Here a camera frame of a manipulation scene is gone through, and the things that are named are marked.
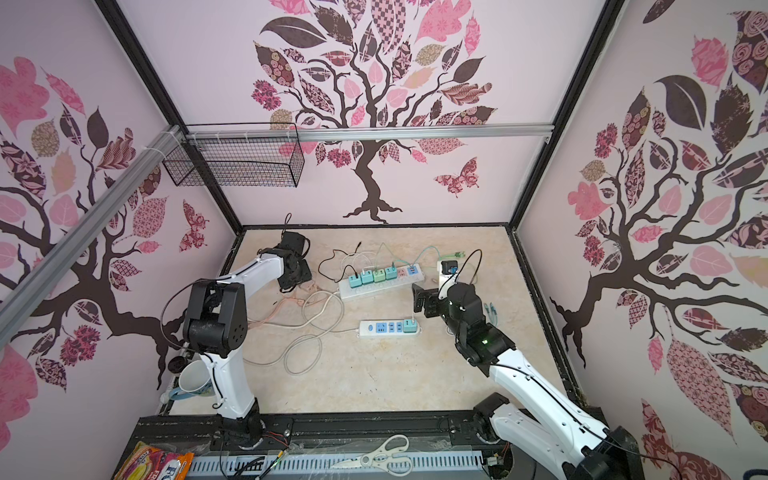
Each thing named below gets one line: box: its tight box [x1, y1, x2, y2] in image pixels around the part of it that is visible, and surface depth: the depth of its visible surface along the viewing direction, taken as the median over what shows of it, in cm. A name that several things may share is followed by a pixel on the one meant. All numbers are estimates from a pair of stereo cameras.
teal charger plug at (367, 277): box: [360, 270, 375, 285], surface depth 99 cm
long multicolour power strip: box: [338, 263, 425, 299], surface depth 102 cm
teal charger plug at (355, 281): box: [348, 275, 363, 288], surface depth 98 cm
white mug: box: [167, 360, 216, 400], surface depth 77 cm
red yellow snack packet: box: [114, 441, 195, 480], surface depth 69 cm
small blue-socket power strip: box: [358, 320, 421, 338], surface depth 91 cm
